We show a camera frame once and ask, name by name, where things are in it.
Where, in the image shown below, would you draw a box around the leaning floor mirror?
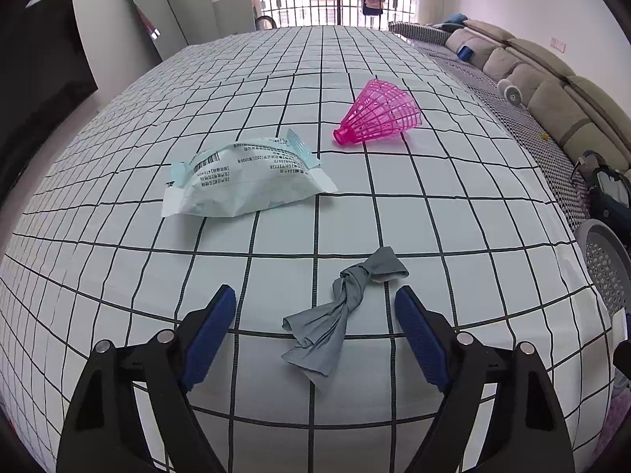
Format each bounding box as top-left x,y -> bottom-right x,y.
131,0 -> 188,61

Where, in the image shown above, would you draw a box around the houndstooth sofa cover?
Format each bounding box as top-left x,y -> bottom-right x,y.
388,21 -> 589,229

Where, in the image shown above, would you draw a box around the grey sectional sofa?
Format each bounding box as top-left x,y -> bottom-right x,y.
388,12 -> 631,179

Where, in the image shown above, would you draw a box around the grey cabinet by window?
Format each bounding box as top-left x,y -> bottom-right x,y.
213,0 -> 256,39

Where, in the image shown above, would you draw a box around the blue pillow on sofa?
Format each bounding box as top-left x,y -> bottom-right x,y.
445,13 -> 469,24

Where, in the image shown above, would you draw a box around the black wall television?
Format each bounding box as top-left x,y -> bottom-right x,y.
1,0 -> 97,199

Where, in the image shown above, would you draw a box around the white blue mask packet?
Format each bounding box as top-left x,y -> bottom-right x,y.
161,130 -> 338,218

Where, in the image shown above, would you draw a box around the small white desk fan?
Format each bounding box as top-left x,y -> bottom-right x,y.
497,78 -> 527,108

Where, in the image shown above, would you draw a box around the grey perforated laundry basket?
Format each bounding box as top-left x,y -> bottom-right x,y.
575,219 -> 631,316

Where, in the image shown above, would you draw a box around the pink plastic shuttlecock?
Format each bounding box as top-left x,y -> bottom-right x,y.
332,79 -> 421,146

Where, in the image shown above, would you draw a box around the dark blue backpack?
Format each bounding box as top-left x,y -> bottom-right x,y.
572,151 -> 631,247

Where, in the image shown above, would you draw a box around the blue cylinder on sofa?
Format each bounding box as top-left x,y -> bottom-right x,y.
457,45 -> 475,62

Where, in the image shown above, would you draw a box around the black grid white tablecloth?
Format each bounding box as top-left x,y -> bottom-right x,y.
1,27 -> 614,472

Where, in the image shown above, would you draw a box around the grey knotted cloth strip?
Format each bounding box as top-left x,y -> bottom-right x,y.
281,247 -> 409,387

